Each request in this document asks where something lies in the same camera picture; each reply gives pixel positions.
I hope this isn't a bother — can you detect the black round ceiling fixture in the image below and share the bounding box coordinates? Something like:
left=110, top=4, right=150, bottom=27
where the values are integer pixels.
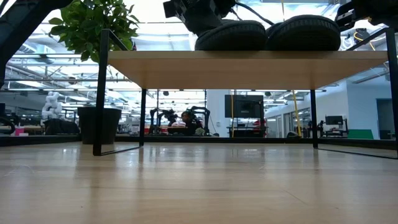
left=353, top=27, right=371, bottom=45

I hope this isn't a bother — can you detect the wooden shelf with black legs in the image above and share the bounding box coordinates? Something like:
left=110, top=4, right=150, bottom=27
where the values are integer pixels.
left=92, top=27, right=398, bottom=160

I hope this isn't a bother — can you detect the person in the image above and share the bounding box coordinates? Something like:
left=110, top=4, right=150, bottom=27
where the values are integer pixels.
left=179, top=111, right=203, bottom=136

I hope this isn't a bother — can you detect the black metal rig frame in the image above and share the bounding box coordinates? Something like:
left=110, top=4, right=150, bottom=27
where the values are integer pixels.
left=0, top=134, right=398, bottom=151

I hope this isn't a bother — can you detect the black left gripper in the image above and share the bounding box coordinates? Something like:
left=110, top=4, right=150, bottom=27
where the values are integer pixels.
left=162, top=0, right=238, bottom=37

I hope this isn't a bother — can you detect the workstation with black monitor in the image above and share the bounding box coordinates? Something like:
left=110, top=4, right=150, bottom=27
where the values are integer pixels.
left=323, top=114, right=349, bottom=138

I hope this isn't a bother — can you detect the black rubber slide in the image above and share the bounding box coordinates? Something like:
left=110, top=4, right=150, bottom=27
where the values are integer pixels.
left=266, top=14, right=342, bottom=52
left=194, top=19, right=267, bottom=52

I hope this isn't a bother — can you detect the black screen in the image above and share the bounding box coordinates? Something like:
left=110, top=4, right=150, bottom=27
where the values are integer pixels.
left=224, top=94, right=264, bottom=118

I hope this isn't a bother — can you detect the green board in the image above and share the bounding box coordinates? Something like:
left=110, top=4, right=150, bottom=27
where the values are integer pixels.
left=347, top=129, right=374, bottom=140

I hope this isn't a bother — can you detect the black bag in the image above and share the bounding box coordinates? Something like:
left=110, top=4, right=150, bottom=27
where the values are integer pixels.
left=43, top=118, right=81, bottom=136

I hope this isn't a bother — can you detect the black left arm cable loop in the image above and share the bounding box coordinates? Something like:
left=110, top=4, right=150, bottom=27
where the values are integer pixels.
left=234, top=1, right=276, bottom=26

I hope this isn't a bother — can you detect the green plant in black pot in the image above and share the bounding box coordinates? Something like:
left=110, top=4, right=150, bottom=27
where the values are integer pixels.
left=48, top=0, right=140, bottom=146

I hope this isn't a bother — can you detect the dark door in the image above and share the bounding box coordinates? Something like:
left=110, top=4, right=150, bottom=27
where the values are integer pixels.
left=376, top=98, right=395, bottom=140

